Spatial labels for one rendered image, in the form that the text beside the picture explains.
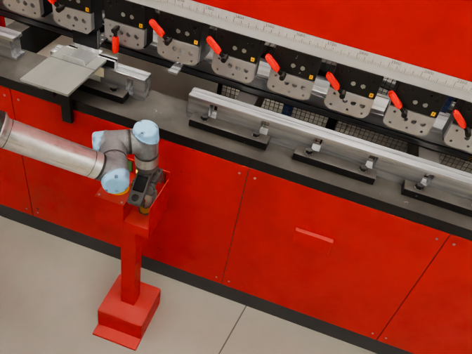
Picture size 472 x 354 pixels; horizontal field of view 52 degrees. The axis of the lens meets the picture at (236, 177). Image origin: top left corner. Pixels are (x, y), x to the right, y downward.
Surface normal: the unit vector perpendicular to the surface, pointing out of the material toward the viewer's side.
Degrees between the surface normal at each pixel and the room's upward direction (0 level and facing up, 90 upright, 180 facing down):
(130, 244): 90
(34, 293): 0
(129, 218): 0
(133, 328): 90
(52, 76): 0
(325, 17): 90
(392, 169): 90
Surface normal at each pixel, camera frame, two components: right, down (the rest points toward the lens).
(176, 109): 0.15, -0.73
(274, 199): -0.30, 0.62
